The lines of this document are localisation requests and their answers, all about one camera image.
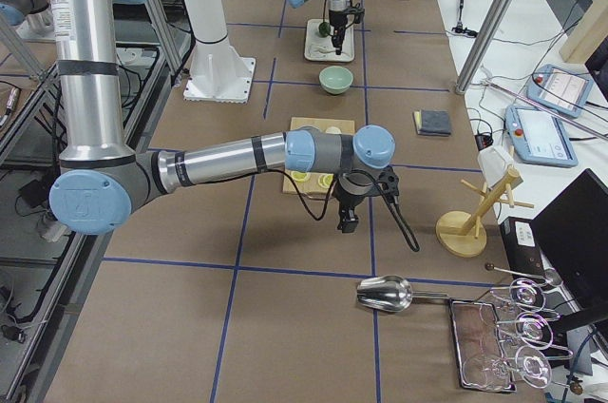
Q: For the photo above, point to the single lemon slice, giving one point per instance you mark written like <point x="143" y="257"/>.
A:
<point x="324" y="181"/>

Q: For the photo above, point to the green avocado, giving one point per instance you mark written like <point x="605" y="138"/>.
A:
<point x="324" y="29"/>

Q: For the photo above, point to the white ceramic spoon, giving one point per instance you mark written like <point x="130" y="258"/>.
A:
<point x="320" y="50"/>

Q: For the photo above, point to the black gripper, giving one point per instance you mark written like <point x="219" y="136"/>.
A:
<point x="347" y="203"/>
<point x="337" y="20"/>

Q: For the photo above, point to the black monitor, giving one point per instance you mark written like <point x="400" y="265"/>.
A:
<point x="572" y="233"/>

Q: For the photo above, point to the wine glass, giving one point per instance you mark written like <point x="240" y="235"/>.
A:
<point x="523" y="295"/>

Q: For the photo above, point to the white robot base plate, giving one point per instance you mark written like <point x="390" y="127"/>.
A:
<point x="221" y="81"/>

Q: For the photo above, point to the dark glass-holder tray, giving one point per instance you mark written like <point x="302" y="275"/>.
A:
<point x="475" y="336"/>

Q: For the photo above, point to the blue teach pendant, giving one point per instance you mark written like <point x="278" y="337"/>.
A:
<point x="539" y="138"/>
<point x="559" y="89"/>

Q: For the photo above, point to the grey folded cloth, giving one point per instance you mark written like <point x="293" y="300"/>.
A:
<point x="432" y="122"/>

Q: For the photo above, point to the upper lemon slice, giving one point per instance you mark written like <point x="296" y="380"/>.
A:
<point x="300" y="177"/>

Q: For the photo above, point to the wooden cup stand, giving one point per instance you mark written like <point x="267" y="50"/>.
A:
<point x="462" y="233"/>

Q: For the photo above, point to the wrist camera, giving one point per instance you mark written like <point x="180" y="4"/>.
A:
<point x="357" y="12"/>
<point x="389" y="184"/>

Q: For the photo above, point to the bamboo cutting board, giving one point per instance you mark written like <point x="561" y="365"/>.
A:
<point x="323" y="125"/>

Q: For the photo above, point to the mint green bowl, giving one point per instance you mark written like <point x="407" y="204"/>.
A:
<point x="335" y="80"/>

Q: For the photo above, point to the white bear-print tray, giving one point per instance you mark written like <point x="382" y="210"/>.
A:
<point x="312" y="38"/>

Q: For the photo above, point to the aluminium frame post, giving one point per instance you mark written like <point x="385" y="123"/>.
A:
<point x="477" y="53"/>

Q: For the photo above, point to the white steamed bun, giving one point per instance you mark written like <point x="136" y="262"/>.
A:
<point x="333" y="130"/>

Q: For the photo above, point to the far blue teach pendant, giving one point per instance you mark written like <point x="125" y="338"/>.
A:
<point x="559" y="89"/>

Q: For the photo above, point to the metal scoop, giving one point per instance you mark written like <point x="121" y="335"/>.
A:
<point x="392" y="294"/>

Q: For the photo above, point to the near blue teach pendant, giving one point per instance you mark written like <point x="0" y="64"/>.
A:
<point x="539" y="138"/>

